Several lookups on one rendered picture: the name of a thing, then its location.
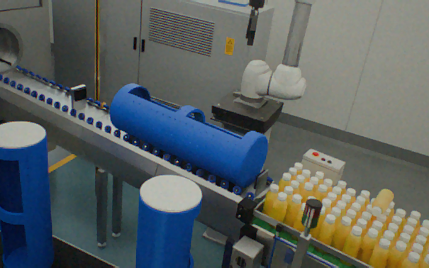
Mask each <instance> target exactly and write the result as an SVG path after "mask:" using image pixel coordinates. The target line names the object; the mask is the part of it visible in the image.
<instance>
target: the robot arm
mask: <svg viewBox="0 0 429 268"><path fill-rule="evenodd" d="M294 1H295V4H294V11H293V15H292V19H291V25H290V29H289V35H288V38H287V39H286V45H285V49H284V56H283V60H282V63H281V64H280V65H278V66H277V68H276V71H275V72H274V71H272V70H270V69H269V65H268V64H267V63H266V62H264V61H261V60H253V61H251V62H250V63H249V64H248V65H247V67H246V68H245V71H244V72H243V78H242V83H241V91H240V92H233V96H235V97H237V99H234V101H233V102H234V103H236V104H242V105H244V106H249V107H251V108H255V109H257V110H260V108H261V107H262V106H263V105H264V104H266V103H267V102H268V101H269V99H266V98H265V97H264V96H267V95H268V96H272V97H275V98H278V99H285V100H295V99H300V98H302V97H303V94H304V92H305V89H306V80H305V79H304V78H303V77H301V69H300V67H299V60H300V57H301V51H302V47H303V41H304V38H305V34H306V29H307V25H308V20H309V16H310V13H311V7H312V4H314V3H315V1H316V0H294ZM264 3H265V0H249V2H248V5H249V6H251V7H252V8H251V9H250V17H249V21H248V25H247V31H246V35H245V38H247V45H252V44H253V43H254V40H255V34H256V31H257V21H258V17H259V14H260V12H259V11H258V10H259V8H263V7H264Z"/></svg>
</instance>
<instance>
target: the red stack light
mask: <svg viewBox="0 0 429 268"><path fill-rule="evenodd" d="M321 209H322V208H319V209H313V208H310V207H309V206H307V204H305V207H304V210H303V212H304V213H305V214H306V215H307V216H309V217H311V218H317V217H319V216H320V214H321Z"/></svg>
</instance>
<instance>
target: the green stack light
mask: <svg viewBox="0 0 429 268"><path fill-rule="evenodd" d="M319 217H320V216H319ZM319 217H317V218H311V217H309V216H307V215H306V214H305V213H304V212H303V215H302V218H301V224H302V225H303V226H304V227H306V228H310V229H313V228H316V227H317V225H318V220H319Z"/></svg>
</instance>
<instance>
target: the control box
mask: <svg viewBox="0 0 429 268"><path fill-rule="evenodd" d="M313 152H316V151H314V150H313V149H310V150H309V151H308V152H307V153H306V154H305V155H304V156H303V159H302V163H301V164H302V165H303V166H302V171H303V170H304V169H307V170H308V171H310V175H311V176H312V177H314V176H315V175H316V172H323V173H324V177H323V178H324V181H325V179H331V180H332V181H333V183H332V185H333V186H335V184H336V183H337V182H338V181H339V179H340V178H341V176H342V172H343V169H344V166H345V162H343V161H340V160H337V159H335V158H333V157H330V156H327V155H324V154H323V153H319V152H317V153H318V154H319V156H314V155H313V154H312V153H313ZM323 157H324V158H325V161H323V160H321V158H323ZM328 160H331V161H332V163H328ZM333 160H334V161H333Z"/></svg>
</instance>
